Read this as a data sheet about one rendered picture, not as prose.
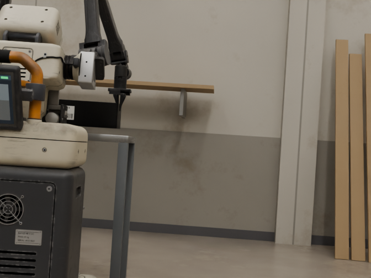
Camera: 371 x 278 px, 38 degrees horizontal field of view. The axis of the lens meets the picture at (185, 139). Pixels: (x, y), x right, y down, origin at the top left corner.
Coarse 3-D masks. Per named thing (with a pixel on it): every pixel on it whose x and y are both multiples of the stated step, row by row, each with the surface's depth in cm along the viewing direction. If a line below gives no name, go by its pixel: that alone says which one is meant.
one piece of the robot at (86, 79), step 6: (84, 54) 188; (90, 54) 188; (84, 60) 187; (90, 60) 187; (84, 66) 187; (90, 66) 187; (84, 72) 187; (90, 72) 187; (78, 78) 186; (84, 78) 186; (90, 78) 186; (84, 84) 188; (90, 84) 188
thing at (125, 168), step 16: (128, 144) 227; (128, 160) 266; (128, 176) 266; (128, 192) 266; (128, 208) 266; (128, 224) 266; (112, 240) 225; (128, 240) 268; (112, 256) 225; (112, 272) 225
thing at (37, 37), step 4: (4, 32) 183; (8, 32) 184; (12, 32) 184; (16, 32) 185; (4, 36) 182; (8, 36) 183; (12, 36) 183; (16, 36) 183; (20, 36) 183; (24, 36) 184; (28, 36) 184; (32, 36) 184; (36, 36) 182; (40, 36) 185; (8, 40) 184; (12, 40) 184; (16, 40) 184; (20, 40) 184; (24, 40) 184; (28, 40) 184; (32, 40) 184; (36, 40) 182; (40, 40) 185
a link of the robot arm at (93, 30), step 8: (88, 0) 207; (96, 0) 208; (88, 8) 206; (96, 8) 207; (88, 16) 205; (96, 16) 205; (88, 24) 204; (96, 24) 204; (88, 32) 204; (96, 32) 203; (88, 40) 203; (96, 40) 202; (104, 40) 203; (80, 48) 203; (104, 48) 201; (104, 56) 200
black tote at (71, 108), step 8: (64, 104) 236; (72, 104) 236; (80, 104) 237; (88, 104) 237; (96, 104) 237; (104, 104) 237; (112, 104) 237; (72, 112) 236; (80, 112) 237; (88, 112) 237; (96, 112) 237; (104, 112) 237; (112, 112) 237; (120, 112) 251; (72, 120) 236; (80, 120) 237; (88, 120) 237; (96, 120) 237; (104, 120) 237; (112, 120) 237; (120, 120) 254; (112, 128) 237
